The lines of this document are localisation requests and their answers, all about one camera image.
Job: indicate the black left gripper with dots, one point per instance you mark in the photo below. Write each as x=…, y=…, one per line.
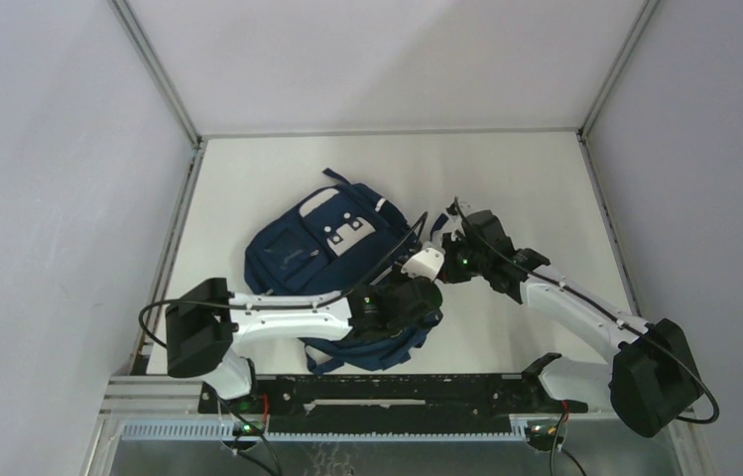
x=398, y=274

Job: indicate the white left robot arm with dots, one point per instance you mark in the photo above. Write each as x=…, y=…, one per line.
x=203, y=325

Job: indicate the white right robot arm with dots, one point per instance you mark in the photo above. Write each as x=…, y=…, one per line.
x=647, y=375

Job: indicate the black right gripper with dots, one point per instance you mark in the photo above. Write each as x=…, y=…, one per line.
x=451, y=242

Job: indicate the black mounting rail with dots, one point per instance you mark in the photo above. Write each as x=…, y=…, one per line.
x=392, y=405

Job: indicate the navy blue student backpack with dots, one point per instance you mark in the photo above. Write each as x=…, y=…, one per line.
x=336, y=237

